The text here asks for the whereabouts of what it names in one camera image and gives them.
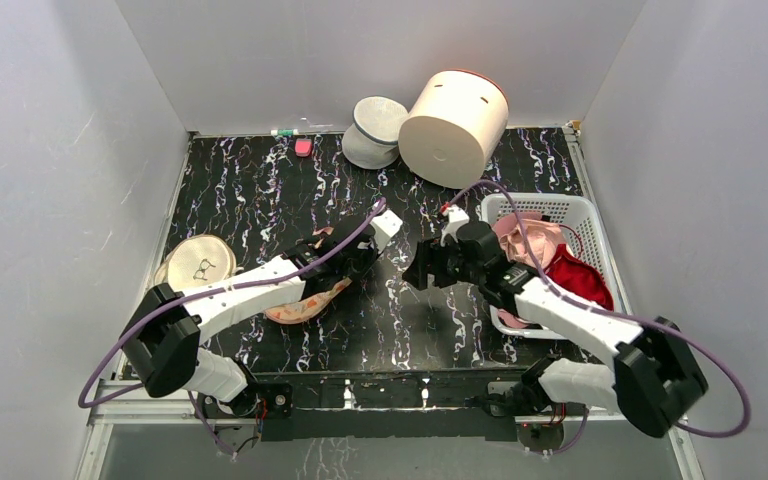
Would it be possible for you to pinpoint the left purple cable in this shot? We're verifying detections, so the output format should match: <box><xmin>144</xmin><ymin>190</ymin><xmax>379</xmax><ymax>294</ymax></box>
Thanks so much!
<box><xmin>77</xmin><ymin>197</ymin><xmax>389</xmax><ymax>458</ymax></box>

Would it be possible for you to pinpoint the small green white object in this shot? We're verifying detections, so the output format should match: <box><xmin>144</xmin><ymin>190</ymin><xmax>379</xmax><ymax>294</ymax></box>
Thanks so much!
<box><xmin>270</xmin><ymin>129</ymin><xmax>299</xmax><ymax>137</ymax></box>

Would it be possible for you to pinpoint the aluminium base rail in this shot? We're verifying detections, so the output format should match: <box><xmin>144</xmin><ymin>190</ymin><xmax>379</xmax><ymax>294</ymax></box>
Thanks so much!
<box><xmin>77</xmin><ymin>373</ymin><xmax>700</xmax><ymax>479</ymax></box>

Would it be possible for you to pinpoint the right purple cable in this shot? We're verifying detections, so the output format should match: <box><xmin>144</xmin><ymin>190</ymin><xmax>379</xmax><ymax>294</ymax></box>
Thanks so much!
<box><xmin>443</xmin><ymin>178</ymin><xmax>752</xmax><ymax>458</ymax></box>

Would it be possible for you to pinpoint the small pink object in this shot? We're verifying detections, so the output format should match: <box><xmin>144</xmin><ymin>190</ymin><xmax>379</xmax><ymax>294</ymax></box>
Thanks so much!
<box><xmin>294</xmin><ymin>138</ymin><xmax>314</xmax><ymax>158</ymax></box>

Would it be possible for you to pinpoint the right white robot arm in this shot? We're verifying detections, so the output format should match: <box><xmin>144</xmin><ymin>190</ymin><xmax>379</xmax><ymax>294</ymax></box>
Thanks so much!
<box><xmin>402</xmin><ymin>207</ymin><xmax>708</xmax><ymax>438</ymax></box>

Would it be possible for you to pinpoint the red garment in basket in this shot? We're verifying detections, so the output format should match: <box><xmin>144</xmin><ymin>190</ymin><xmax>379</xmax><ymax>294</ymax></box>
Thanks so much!
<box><xmin>547</xmin><ymin>244</ymin><xmax>614</xmax><ymax>310</ymax></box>

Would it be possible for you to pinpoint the white plastic basket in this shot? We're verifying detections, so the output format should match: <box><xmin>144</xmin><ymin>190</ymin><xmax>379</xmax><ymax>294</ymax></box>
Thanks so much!
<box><xmin>476</xmin><ymin>193</ymin><xmax>623</xmax><ymax>340</ymax></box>

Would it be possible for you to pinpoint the pink bra in basket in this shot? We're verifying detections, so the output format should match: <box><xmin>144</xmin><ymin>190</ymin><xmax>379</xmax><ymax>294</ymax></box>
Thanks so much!
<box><xmin>491</xmin><ymin>211</ymin><xmax>567</xmax><ymax>331</ymax></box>

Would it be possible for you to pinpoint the purple cable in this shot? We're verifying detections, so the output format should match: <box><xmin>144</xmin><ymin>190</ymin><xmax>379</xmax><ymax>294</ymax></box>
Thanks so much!
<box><xmin>77</xmin><ymin>197</ymin><xmax>389</xmax><ymax>458</ymax></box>
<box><xmin>443</xmin><ymin>178</ymin><xmax>752</xmax><ymax>458</ymax></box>

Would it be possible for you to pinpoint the cream cylindrical hamper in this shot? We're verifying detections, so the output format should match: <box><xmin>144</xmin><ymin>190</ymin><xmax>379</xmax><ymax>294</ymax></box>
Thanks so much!
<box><xmin>398</xmin><ymin>70</ymin><xmax>509</xmax><ymax>189</ymax></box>

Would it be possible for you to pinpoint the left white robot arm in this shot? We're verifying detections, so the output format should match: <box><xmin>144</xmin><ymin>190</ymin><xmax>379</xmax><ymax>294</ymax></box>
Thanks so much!
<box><xmin>121</xmin><ymin>208</ymin><xmax>403</xmax><ymax>417</ymax></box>

